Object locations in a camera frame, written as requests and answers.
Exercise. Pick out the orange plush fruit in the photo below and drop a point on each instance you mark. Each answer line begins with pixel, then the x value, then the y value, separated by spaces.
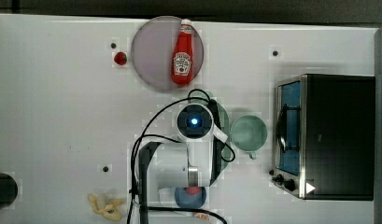
pixel 202 216

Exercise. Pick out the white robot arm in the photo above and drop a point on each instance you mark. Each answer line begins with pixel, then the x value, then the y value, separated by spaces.
pixel 171 175

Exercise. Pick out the silver black toaster oven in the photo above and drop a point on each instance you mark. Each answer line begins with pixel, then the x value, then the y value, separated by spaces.
pixel 324 137

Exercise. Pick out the yellow plush banana peel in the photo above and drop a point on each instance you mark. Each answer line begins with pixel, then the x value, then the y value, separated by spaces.
pixel 109 211

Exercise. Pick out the mint green cup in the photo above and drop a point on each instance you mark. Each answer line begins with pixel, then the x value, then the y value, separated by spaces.
pixel 248 133

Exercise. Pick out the red plush ketchup bottle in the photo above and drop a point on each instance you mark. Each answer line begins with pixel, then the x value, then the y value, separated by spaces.
pixel 182 60

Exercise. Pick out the blue bowl with red ball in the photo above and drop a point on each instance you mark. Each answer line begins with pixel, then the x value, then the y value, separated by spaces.
pixel 191 197

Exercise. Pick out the red plush strawberry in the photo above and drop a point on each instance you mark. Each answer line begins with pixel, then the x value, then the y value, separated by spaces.
pixel 120 58

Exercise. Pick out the grey round plate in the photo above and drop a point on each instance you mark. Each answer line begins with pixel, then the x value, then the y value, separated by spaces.
pixel 152 52

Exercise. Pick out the black round object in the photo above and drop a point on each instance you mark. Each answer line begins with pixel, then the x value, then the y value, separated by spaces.
pixel 8 190

